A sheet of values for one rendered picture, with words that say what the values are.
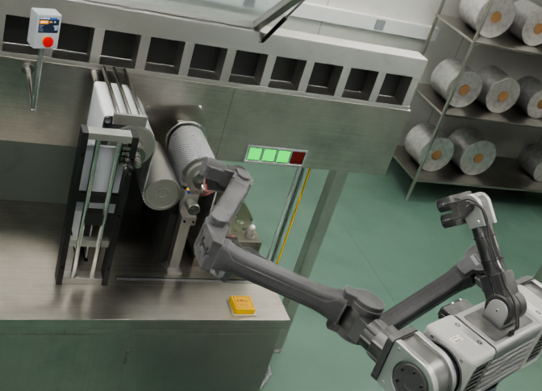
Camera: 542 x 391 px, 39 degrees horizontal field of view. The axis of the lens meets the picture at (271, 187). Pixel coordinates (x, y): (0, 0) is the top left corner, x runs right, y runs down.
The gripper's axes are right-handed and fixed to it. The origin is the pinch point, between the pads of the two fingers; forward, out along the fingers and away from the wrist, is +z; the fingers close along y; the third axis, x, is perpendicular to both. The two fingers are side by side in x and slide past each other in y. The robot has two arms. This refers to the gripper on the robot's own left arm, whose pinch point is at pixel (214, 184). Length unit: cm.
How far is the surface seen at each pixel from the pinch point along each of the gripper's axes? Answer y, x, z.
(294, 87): 42, 42, 28
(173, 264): -3.3, -23.4, 31.1
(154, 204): -12.7, -4.5, 21.8
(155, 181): -14.3, 2.0, 15.6
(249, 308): 17.9, -38.1, 14.5
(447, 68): 252, 127, 210
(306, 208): 151, 24, 236
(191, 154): -2.4, 11.6, 15.2
